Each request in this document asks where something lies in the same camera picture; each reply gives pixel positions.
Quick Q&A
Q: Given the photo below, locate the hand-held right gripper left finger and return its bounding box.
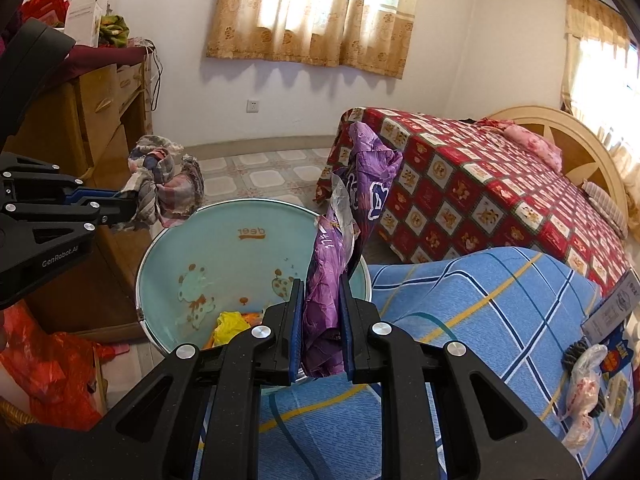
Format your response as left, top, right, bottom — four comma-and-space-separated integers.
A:
50, 279, 306, 480

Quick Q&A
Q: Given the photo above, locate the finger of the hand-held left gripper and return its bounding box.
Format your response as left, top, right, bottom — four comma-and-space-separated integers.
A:
0, 152, 122, 206
0, 194, 139, 234

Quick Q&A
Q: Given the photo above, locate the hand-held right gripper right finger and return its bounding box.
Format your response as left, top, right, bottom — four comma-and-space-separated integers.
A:
339, 272, 583, 480

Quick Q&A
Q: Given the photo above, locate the purple wrapper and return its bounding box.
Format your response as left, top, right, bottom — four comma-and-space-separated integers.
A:
301, 121, 403, 378

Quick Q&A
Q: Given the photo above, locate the patterned cloth rag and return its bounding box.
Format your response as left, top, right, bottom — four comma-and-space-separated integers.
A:
111, 135, 206, 233

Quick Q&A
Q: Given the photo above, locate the yellow wrapper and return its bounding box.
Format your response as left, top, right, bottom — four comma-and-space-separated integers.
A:
205, 311, 251, 348

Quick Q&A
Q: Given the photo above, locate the light blue enamel basin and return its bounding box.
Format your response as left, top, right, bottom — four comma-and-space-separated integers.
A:
135, 199, 372, 388

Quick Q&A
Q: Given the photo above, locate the red paper bag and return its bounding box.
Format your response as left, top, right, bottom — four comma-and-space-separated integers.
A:
20, 0, 71, 28

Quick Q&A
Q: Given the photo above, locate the maroon cloth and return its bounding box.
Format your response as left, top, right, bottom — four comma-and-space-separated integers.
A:
42, 42, 151, 81

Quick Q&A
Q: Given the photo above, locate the wooden cabinet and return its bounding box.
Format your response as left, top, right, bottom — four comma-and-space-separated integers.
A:
0, 52, 153, 343

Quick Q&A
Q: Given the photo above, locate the white cardboard box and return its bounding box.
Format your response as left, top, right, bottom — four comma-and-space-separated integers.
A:
65, 0, 112, 48

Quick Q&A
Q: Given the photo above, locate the green cloth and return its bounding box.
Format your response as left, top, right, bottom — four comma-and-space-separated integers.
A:
97, 14, 131, 50

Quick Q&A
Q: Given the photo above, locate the blue checked bed sheet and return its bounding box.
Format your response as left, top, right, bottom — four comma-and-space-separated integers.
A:
200, 246, 636, 480

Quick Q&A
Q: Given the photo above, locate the red plastic bag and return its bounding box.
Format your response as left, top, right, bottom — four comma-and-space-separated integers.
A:
0, 302, 116, 431

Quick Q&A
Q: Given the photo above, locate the red patterned quilt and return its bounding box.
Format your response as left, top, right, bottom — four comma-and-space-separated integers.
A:
314, 106, 633, 298

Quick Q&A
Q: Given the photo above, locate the wicker basket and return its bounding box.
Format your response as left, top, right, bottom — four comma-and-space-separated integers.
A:
0, 395, 38, 431

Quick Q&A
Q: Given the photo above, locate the black scrunchie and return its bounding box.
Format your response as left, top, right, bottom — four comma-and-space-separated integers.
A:
562, 337, 606, 418

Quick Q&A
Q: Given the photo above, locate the clear plastic bag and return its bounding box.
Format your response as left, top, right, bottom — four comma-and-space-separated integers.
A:
557, 344, 608, 451

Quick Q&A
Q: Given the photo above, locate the pink pillow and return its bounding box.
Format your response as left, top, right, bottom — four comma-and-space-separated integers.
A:
475, 117, 563, 171

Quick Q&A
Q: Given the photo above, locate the wide patterned tan curtain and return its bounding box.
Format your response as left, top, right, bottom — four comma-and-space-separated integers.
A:
206, 0, 418, 80

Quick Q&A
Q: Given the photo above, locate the white printed box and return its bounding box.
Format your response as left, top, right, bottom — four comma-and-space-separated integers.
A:
582, 270, 640, 343

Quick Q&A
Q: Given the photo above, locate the blue packet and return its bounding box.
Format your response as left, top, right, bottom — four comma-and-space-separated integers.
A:
597, 327, 633, 376

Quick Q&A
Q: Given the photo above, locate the small olive packet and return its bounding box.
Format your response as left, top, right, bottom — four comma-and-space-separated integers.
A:
605, 375, 633, 418

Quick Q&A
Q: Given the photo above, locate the striped pillow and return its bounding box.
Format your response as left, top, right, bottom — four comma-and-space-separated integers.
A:
582, 180, 628, 238

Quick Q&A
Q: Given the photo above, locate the cream wooden headboard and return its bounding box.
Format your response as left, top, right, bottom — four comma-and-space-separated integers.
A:
487, 105, 628, 216

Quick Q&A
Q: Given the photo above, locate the narrow patterned tan curtain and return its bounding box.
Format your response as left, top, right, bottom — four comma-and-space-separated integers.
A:
560, 0, 640, 171

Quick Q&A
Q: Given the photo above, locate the black cable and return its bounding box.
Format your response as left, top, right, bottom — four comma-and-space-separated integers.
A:
145, 40, 163, 111

